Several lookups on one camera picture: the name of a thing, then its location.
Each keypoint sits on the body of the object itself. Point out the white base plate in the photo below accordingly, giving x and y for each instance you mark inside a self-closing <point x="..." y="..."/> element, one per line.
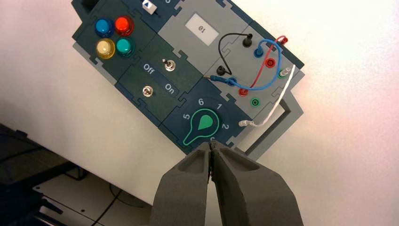
<point x="78" y="199"/>

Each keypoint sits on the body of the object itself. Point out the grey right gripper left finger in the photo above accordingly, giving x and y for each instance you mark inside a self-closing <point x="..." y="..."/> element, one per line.
<point x="180" y="193"/>

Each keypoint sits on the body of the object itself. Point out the white display label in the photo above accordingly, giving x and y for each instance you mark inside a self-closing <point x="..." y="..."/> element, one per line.
<point x="202" y="29"/>

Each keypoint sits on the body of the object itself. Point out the green teardrop rotary knob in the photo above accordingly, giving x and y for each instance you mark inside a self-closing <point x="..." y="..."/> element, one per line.
<point x="202" y="126"/>

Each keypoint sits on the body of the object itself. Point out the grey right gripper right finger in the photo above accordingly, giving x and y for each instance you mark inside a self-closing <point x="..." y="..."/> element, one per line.
<point x="249" y="196"/>

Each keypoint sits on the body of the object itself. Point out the blue push button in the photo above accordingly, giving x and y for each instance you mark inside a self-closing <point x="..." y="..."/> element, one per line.
<point x="104" y="26"/>

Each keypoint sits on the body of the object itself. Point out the red push button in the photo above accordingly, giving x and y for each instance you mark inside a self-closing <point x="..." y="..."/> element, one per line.
<point x="124" y="25"/>

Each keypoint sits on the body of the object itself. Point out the yellow push button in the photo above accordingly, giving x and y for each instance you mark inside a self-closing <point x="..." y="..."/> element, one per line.
<point x="105" y="48"/>

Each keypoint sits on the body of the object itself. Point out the metal toggle switch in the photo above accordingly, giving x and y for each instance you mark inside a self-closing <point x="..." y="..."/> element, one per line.
<point x="169" y="65"/>
<point x="146" y="91"/>

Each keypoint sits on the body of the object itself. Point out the teal green push button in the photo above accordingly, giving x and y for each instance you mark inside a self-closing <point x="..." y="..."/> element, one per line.
<point x="125" y="46"/>

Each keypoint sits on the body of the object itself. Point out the dark blue grey task box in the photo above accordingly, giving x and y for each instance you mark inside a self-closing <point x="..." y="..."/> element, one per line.
<point x="156" y="101"/>

